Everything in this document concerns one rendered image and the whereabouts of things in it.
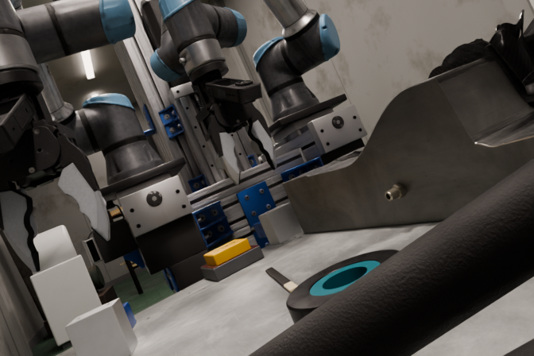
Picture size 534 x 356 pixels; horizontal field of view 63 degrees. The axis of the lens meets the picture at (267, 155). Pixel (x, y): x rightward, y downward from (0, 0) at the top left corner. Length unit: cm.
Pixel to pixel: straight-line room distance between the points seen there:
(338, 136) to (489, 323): 91
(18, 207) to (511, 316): 46
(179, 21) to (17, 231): 44
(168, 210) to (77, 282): 500
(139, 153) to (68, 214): 1021
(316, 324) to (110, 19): 58
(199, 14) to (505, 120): 54
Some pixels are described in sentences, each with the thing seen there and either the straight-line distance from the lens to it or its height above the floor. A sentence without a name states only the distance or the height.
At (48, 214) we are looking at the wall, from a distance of 1138.
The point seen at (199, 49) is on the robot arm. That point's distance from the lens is 78.
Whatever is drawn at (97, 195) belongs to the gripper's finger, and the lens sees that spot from 51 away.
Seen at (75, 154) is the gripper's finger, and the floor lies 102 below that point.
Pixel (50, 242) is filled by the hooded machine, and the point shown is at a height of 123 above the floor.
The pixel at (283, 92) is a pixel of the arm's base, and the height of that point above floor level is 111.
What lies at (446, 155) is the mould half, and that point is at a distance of 43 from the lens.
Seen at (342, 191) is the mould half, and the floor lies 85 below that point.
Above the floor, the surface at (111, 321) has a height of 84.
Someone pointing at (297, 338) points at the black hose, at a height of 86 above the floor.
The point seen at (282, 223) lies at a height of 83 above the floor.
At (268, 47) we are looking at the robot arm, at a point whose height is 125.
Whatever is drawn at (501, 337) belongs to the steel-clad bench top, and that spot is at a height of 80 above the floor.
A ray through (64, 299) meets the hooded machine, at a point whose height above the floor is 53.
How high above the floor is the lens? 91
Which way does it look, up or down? 2 degrees up
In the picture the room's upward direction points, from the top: 24 degrees counter-clockwise
